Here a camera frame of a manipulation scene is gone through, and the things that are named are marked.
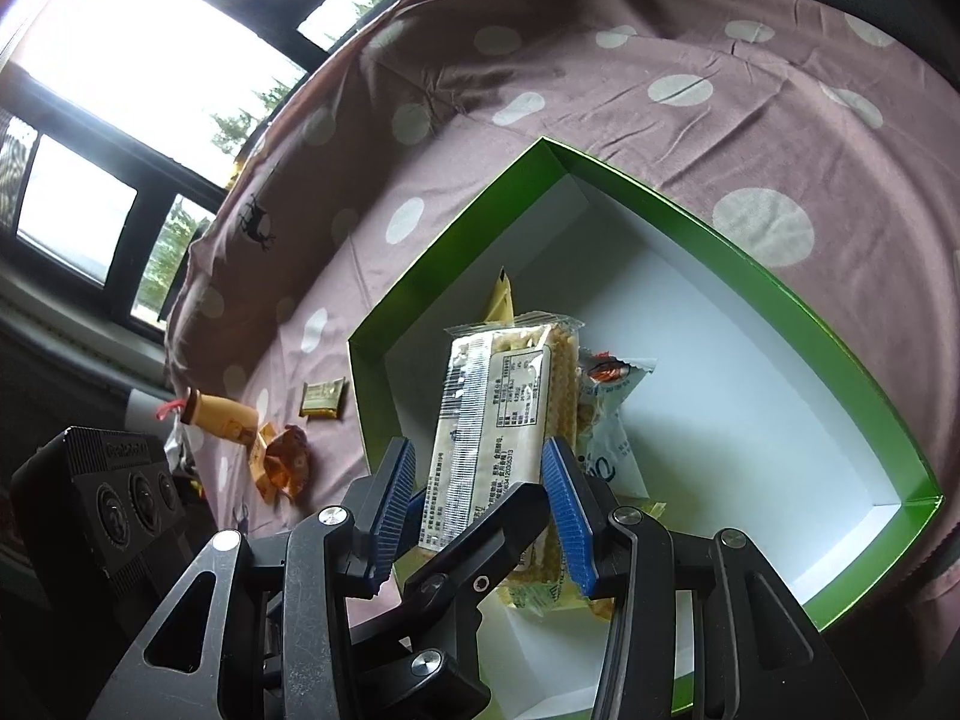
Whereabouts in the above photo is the cream yellow cracker packet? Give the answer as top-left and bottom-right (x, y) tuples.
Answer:
(499, 495), (668, 622)

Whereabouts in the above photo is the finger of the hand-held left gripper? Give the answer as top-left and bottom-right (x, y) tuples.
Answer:
(349, 481), (557, 720)

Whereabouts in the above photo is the clear wafer biscuit packet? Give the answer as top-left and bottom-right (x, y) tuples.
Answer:
(418, 311), (586, 560)

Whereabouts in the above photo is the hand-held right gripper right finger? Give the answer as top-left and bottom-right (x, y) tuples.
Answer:
(541, 436), (856, 720)

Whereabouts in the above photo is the orange crumpled snack packet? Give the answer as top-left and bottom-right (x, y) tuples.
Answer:
(250, 424), (312, 505)

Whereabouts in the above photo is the pink dotted blanket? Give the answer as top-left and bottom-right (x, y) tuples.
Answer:
(161, 0), (960, 720)

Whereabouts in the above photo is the white clear snack packet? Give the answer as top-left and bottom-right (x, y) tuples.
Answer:
(577, 349), (657, 500)

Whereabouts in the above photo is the beige bottle with red loop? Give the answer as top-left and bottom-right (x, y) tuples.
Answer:
(154, 388), (260, 447)

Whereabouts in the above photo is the small gold snack packet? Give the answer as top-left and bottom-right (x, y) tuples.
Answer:
(298, 379), (350, 419)

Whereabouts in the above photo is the silver foil packet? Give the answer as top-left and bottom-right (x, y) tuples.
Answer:
(163, 427), (197, 475)

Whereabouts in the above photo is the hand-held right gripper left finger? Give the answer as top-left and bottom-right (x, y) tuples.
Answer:
(86, 435), (417, 720)

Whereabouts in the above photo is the black framed window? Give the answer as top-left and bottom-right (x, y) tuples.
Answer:
(0, 0), (451, 331)

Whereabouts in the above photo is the green cardboard box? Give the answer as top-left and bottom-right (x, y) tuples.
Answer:
(346, 136), (944, 717)

